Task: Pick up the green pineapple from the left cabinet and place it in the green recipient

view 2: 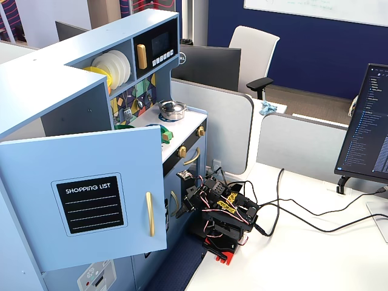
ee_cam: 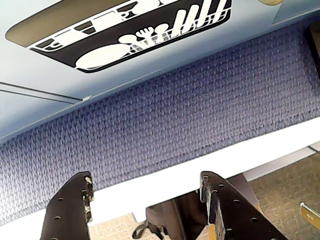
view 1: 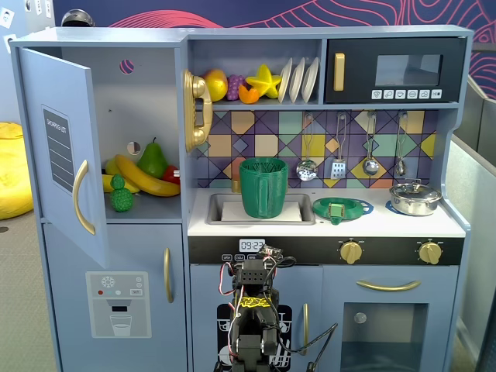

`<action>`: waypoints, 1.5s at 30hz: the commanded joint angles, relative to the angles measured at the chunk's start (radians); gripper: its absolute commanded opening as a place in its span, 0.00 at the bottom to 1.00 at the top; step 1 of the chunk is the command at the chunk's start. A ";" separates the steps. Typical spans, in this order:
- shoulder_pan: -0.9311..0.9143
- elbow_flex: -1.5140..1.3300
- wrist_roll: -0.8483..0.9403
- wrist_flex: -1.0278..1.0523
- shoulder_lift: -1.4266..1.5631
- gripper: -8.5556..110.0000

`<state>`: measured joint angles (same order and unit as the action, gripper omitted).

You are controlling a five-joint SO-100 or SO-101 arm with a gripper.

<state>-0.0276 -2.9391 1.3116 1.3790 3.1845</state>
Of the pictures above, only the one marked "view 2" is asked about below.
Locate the gold microwave handle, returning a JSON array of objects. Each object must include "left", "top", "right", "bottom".
[{"left": 136, "top": 44, "right": 148, "bottom": 70}]

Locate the blue crumpled cloth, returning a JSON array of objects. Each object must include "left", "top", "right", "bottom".
[{"left": 258, "top": 101, "right": 278, "bottom": 116}]

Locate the black monitor clamp stand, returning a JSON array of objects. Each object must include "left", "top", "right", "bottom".
[{"left": 335, "top": 176, "right": 354, "bottom": 195}]

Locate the thin black camera cable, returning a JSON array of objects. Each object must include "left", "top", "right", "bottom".
[{"left": 207, "top": 166, "right": 260, "bottom": 210}]

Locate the gold dishwasher handle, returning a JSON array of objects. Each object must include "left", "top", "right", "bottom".
[{"left": 170, "top": 190, "right": 180, "bottom": 217}]

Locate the metal slotted spatula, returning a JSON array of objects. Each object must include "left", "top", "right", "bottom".
[{"left": 122, "top": 93, "right": 133, "bottom": 120}]

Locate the grey desk partition panel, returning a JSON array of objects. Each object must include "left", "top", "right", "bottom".
[
  {"left": 170, "top": 78, "right": 255, "bottom": 176},
  {"left": 256, "top": 112, "right": 349, "bottom": 182}
]

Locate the gold oven handle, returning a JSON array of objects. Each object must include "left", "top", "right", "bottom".
[{"left": 182, "top": 147, "right": 201, "bottom": 166}]

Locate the blue toy kitchen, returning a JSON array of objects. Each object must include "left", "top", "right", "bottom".
[{"left": 0, "top": 8, "right": 210, "bottom": 291}]

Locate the black power cable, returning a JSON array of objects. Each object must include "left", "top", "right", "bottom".
[{"left": 251, "top": 168, "right": 286, "bottom": 238}]

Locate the white toy plate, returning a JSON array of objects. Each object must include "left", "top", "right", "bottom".
[
  {"left": 91, "top": 53, "right": 118, "bottom": 90},
  {"left": 109, "top": 50, "right": 132, "bottom": 83},
  {"left": 99, "top": 52, "right": 125, "bottom": 87}
]

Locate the white office chair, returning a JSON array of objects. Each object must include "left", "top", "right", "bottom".
[{"left": 227, "top": 25, "right": 281, "bottom": 101}]

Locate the dark blue felt mat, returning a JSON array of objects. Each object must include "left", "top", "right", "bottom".
[{"left": 142, "top": 233, "right": 213, "bottom": 291}]

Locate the black desk cable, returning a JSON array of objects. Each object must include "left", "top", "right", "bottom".
[{"left": 266, "top": 198, "right": 388, "bottom": 234}]

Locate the white whiteboard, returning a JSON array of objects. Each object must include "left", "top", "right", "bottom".
[{"left": 243, "top": 0, "right": 388, "bottom": 27}]

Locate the monitor showing code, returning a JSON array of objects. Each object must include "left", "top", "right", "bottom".
[{"left": 334, "top": 62, "right": 388, "bottom": 184}]

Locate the green pot lid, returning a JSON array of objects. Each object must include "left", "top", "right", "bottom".
[{"left": 144, "top": 122, "right": 174, "bottom": 144}]

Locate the black Dell monitor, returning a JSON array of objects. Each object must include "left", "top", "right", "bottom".
[{"left": 171, "top": 44, "right": 243, "bottom": 92}]

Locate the blue shopping list cabinet door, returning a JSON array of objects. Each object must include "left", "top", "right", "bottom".
[{"left": 0, "top": 124, "right": 168, "bottom": 273}]

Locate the steel toy pot with lid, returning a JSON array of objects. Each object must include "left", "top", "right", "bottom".
[{"left": 158, "top": 100, "right": 188, "bottom": 121}]

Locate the black monitor back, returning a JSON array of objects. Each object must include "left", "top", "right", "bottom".
[{"left": 55, "top": 20, "right": 90, "bottom": 42}]

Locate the black microwave door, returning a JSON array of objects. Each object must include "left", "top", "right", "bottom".
[{"left": 133, "top": 16, "right": 179, "bottom": 80}]

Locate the black USB cable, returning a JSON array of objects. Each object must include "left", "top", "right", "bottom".
[{"left": 257, "top": 185, "right": 388, "bottom": 218}]

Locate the beige knotted object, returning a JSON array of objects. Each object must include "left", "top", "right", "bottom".
[{"left": 348, "top": 95, "right": 360, "bottom": 118}]

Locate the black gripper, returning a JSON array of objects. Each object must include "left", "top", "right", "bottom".
[{"left": 175, "top": 181, "right": 215, "bottom": 219}]

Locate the gold cabinet door handle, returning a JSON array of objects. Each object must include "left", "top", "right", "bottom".
[{"left": 145, "top": 191, "right": 156, "bottom": 238}]

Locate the yellow toy starfruit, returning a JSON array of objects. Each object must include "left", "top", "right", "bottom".
[{"left": 82, "top": 65, "right": 113, "bottom": 89}]

